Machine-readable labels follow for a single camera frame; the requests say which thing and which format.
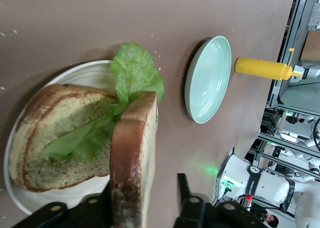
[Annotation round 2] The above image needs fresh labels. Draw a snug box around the dark crust bread slice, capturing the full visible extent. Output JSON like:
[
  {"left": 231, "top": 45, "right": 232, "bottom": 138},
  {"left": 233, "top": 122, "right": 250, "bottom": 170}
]
[{"left": 109, "top": 90, "right": 159, "bottom": 228}]

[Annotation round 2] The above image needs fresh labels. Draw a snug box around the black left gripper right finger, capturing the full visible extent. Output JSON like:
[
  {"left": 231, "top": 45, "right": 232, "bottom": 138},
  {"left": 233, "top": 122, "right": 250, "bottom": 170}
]
[{"left": 173, "top": 172, "right": 266, "bottom": 228}]

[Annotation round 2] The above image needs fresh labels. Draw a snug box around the grey metal rack frame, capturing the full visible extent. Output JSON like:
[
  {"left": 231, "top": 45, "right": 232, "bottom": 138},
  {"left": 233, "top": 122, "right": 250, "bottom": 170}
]
[{"left": 257, "top": 0, "right": 320, "bottom": 181}]

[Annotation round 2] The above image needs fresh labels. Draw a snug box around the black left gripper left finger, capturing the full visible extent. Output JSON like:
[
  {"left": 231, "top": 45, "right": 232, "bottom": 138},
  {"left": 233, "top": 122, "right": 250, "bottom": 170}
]
[{"left": 9, "top": 180, "right": 114, "bottom": 228}]

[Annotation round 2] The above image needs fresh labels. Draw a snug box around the brown cardboard box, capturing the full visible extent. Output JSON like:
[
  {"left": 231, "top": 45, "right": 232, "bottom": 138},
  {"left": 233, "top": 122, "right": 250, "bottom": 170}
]
[{"left": 299, "top": 29, "right": 320, "bottom": 64}]

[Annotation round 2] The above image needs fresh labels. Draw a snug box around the beige plate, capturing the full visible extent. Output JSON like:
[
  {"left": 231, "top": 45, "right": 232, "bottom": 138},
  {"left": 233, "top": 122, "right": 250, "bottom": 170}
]
[{"left": 3, "top": 59, "right": 161, "bottom": 216}]

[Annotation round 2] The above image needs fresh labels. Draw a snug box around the yellow mustard squeeze bottle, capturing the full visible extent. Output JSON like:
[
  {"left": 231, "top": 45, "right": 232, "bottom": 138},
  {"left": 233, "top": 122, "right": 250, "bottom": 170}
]
[{"left": 234, "top": 47, "right": 305, "bottom": 81}]

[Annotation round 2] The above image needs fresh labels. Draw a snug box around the green lettuce leaf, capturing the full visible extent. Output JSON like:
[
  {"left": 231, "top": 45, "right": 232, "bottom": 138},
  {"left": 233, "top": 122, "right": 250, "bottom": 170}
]
[{"left": 42, "top": 42, "right": 166, "bottom": 164}]

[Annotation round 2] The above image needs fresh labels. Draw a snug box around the light brown bread slice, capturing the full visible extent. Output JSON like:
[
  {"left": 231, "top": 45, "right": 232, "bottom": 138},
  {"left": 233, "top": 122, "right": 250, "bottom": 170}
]
[{"left": 9, "top": 83, "right": 120, "bottom": 193}]

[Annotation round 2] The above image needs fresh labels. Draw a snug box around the seated person with glasses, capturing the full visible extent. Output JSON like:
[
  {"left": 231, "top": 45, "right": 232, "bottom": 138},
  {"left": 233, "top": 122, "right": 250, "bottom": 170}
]
[{"left": 259, "top": 209, "right": 280, "bottom": 228}]

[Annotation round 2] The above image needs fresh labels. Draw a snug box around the mint green plate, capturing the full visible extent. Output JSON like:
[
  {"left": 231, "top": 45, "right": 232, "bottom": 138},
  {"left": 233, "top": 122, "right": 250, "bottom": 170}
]
[{"left": 184, "top": 35, "right": 233, "bottom": 125}]

